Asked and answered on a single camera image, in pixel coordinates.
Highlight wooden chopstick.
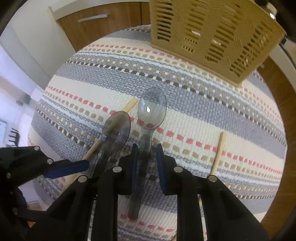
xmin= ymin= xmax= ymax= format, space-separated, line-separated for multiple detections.
xmin=62 ymin=98 xmax=137 ymax=192

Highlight grey plastic spoon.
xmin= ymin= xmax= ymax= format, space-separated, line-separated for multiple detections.
xmin=92 ymin=111 xmax=131 ymax=178
xmin=128 ymin=87 xmax=167 ymax=220

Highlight wooden chopstick single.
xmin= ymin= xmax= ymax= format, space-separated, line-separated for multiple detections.
xmin=210 ymin=132 xmax=226 ymax=175

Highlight striped woven table mat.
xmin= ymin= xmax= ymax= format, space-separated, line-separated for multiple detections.
xmin=28 ymin=26 xmax=287 ymax=240

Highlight wooden base cabinets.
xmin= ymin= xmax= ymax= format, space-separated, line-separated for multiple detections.
xmin=54 ymin=1 xmax=295 ymax=235

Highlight beige plastic utensil basket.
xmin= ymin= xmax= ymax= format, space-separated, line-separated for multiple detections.
xmin=149 ymin=0 xmax=285 ymax=86

